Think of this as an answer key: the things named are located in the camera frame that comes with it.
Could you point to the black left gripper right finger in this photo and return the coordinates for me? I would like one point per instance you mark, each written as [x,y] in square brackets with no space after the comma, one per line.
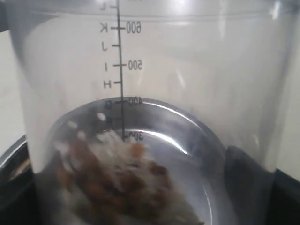
[260,197]

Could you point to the brown pellet food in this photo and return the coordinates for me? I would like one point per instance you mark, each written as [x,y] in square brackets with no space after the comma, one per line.
[107,180]

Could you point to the clear plastic shaker bottle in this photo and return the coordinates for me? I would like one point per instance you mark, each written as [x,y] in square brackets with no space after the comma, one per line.
[222,61]

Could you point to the round stainless steel plate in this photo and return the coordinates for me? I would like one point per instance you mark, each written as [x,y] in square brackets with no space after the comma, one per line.
[153,123]

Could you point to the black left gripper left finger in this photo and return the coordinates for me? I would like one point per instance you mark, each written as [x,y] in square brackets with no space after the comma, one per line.
[18,200]

